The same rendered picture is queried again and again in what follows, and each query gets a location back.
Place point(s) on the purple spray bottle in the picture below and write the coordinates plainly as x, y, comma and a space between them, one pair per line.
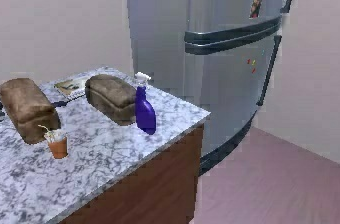
145, 115

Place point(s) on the brown bread loaf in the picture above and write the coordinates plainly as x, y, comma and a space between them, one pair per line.
113, 96
27, 106

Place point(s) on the grey fridge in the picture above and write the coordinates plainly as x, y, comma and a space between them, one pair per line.
218, 76

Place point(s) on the marble top wooden counter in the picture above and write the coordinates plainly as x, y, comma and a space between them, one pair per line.
94, 156

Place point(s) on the yellow fridge magnet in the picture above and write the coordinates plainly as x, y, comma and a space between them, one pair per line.
253, 62

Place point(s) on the spiral bound notebook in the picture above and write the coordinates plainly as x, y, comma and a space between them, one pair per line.
70, 87

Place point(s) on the colourful fridge magnet picture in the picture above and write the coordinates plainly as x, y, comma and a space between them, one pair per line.
255, 8

